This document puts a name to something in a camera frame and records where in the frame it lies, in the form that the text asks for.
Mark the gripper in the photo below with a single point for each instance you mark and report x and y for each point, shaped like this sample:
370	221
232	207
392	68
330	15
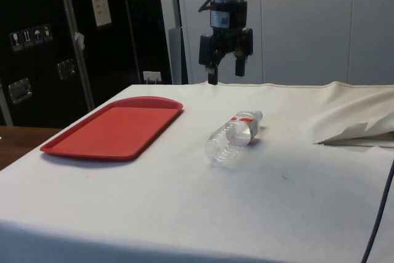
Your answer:
229	15

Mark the clear plastic bottle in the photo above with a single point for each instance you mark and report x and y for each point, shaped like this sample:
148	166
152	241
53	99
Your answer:
227	147

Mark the red tray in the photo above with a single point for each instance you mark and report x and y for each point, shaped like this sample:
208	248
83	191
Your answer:
114	130

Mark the pale grey locker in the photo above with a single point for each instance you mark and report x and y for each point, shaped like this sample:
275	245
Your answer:
197	29
307	29
374	29

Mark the black cabinet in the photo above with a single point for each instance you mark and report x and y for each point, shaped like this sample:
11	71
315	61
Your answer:
37	4

